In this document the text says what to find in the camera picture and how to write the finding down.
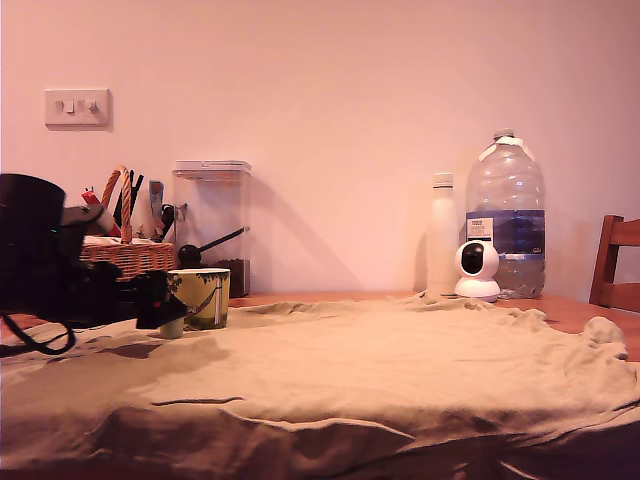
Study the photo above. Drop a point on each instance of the black coffee scoop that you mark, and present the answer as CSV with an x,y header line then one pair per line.
x,y
190,254

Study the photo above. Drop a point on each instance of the red kitchen utensil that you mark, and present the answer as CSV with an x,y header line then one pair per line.
x,y
91,196

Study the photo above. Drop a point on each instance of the yellow green printed mug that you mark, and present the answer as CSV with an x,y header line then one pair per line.
x,y
210,300

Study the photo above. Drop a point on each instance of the small white round camera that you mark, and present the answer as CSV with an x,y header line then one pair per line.
x,y
477,285

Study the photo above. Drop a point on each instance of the blue grey kitchen utensil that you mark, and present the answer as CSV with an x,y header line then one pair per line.
x,y
156,196

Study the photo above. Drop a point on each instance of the black kitchen utensils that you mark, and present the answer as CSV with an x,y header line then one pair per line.
x,y
120,200

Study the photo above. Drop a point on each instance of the beige table cloth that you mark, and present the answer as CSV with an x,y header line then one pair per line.
x,y
320,380

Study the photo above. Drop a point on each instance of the white wall light switch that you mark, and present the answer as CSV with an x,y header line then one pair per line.
x,y
77,110

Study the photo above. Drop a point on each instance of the white papers in basket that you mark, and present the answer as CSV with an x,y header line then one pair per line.
x,y
110,240

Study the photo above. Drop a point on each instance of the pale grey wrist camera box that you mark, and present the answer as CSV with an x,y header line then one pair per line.
x,y
82,217

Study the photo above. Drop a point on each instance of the brown wooden chair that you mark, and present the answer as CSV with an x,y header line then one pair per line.
x,y
611,280

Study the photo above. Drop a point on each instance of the large clear water bottle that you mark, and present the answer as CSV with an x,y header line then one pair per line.
x,y
505,200

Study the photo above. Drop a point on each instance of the white slim bottle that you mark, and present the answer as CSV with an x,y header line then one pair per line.
x,y
442,240

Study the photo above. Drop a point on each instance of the clear plastic storage container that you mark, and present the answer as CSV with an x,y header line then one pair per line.
x,y
212,210

